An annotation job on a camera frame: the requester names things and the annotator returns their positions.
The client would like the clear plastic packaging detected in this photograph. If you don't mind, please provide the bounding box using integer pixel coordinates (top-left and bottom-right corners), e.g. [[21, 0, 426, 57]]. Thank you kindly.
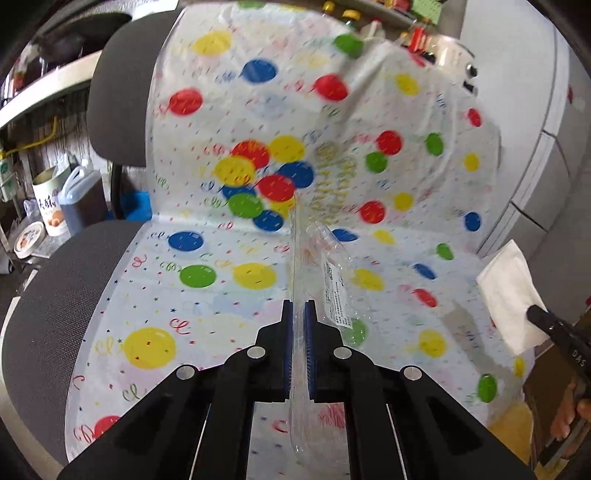
[[290, 195, 349, 478]]

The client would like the white paper napkin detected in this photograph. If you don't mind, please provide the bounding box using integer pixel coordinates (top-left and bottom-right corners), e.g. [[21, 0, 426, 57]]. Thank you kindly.
[[477, 240, 549, 355]]

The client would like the person right hand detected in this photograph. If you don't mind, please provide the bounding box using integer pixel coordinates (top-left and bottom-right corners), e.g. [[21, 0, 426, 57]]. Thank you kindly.
[[550, 378, 590, 440]]

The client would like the balloon print birthday tablecloth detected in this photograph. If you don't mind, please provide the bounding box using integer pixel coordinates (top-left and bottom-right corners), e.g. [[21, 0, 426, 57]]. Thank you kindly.
[[65, 2, 531, 459]]

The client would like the grey office chair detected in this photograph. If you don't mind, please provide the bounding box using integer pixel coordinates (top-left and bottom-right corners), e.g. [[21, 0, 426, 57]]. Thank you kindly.
[[1, 11, 179, 465]]

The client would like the white refrigerator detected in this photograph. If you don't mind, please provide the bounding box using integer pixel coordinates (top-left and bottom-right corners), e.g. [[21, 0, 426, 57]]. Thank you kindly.
[[461, 1, 590, 292]]

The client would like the white air fryer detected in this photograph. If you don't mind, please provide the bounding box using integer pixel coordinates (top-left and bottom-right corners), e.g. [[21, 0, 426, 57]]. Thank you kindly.
[[419, 34, 479, 96]]

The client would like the kitchen wall shelf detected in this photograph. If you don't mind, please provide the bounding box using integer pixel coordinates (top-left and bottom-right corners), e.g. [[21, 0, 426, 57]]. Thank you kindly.
[[1, 51, 102, 127]]

